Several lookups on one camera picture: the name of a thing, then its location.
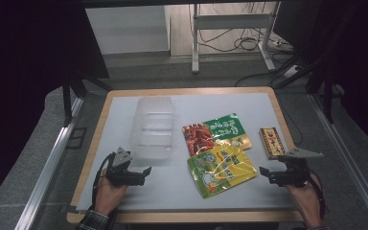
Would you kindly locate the white power strip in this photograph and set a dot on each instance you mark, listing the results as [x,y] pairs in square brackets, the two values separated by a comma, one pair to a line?
[290,72]

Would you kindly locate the brown patterned box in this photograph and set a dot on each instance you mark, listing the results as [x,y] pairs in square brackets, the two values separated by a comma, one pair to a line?
[271,142]

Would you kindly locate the person's right hand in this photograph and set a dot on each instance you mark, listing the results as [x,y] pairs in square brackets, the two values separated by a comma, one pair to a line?
[306,201]

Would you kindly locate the yellow spouted pouch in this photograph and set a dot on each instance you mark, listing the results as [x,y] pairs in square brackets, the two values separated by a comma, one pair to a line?
[222,171]

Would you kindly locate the dark curtain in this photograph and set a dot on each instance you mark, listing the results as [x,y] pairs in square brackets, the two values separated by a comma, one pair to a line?
[28,64]
[357,64]

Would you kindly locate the black floor bracket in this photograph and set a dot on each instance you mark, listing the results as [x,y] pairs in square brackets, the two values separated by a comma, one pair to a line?
[76,137]

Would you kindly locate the white table mat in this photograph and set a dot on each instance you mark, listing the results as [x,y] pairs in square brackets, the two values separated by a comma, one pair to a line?
[172,191]

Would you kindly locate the white desk frame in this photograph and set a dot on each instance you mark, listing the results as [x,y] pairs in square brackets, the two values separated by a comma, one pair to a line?
[230,21]

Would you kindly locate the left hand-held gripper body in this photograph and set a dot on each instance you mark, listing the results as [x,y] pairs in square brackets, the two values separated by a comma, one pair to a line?
[121,174]

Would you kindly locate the white panel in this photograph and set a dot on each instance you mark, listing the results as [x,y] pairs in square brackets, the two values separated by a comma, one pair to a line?
[127,28]

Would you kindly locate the person's left hand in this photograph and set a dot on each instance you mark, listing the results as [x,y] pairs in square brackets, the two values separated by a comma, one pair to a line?
[108,195]

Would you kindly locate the green and red food packet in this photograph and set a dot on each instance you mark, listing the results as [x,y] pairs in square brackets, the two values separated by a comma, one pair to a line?
[215,134]

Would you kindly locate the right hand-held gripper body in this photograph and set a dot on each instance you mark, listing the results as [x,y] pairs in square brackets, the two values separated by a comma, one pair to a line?
[295,172]

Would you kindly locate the clear plastic container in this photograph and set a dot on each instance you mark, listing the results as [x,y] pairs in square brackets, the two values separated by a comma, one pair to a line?
[153,127]

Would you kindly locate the black stand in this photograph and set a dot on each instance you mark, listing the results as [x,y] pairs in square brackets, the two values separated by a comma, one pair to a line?
[67,102]
[327,96]

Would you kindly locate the aluminium rail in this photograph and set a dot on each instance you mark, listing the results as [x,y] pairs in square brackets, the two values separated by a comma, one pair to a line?
[49,166]
[348,159]

